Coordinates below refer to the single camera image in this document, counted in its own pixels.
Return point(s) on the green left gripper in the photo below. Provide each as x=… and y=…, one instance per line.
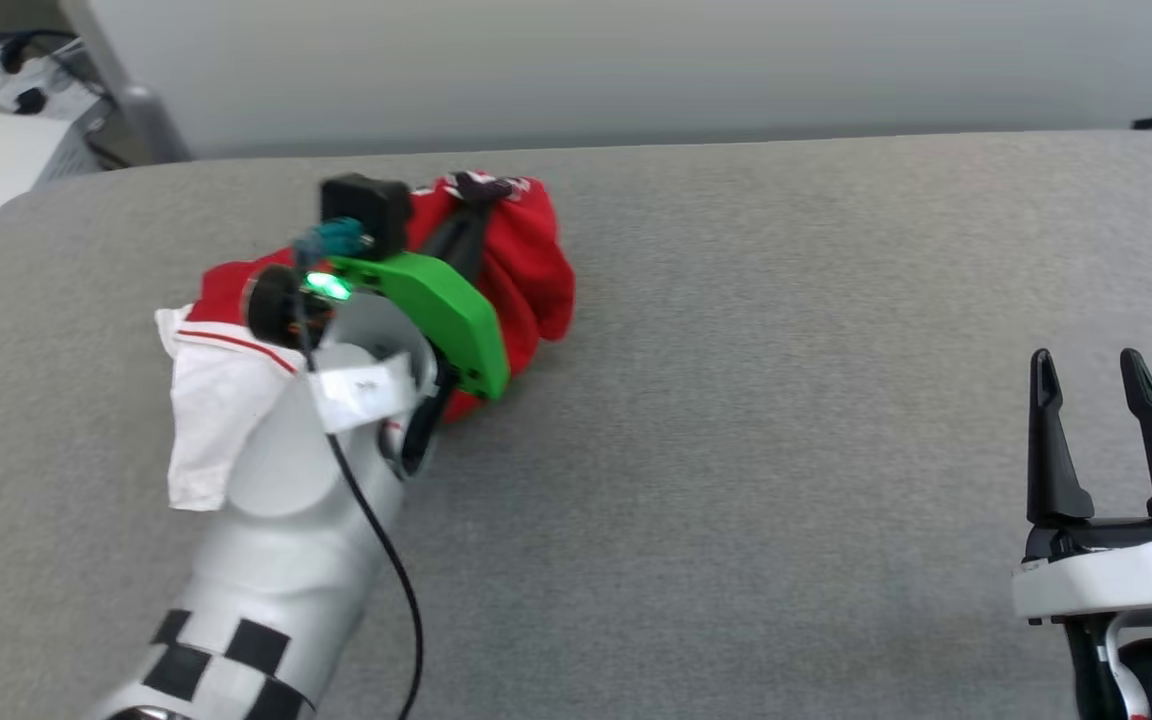
x=456, y=320

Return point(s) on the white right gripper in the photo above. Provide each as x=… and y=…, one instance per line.
x=1116, y=585

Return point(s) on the red basketball jersey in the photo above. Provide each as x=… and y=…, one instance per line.
x=526, y=260

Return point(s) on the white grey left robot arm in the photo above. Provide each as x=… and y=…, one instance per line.
x=276, y=540

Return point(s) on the black round left wrist knob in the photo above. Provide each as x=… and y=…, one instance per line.
x=271, y=305

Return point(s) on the white partition panel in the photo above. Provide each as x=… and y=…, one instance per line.
x=636, y=70

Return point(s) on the grey fabric upholstered bench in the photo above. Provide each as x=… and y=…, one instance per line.
x=736, y=400

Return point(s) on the grey metal partition leg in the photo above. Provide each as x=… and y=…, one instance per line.
x=151, y=125

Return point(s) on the black power plug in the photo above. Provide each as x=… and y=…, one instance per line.
x=31, y=100
x=11, y=55

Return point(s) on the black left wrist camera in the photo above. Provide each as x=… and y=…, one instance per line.
x=366, y=210

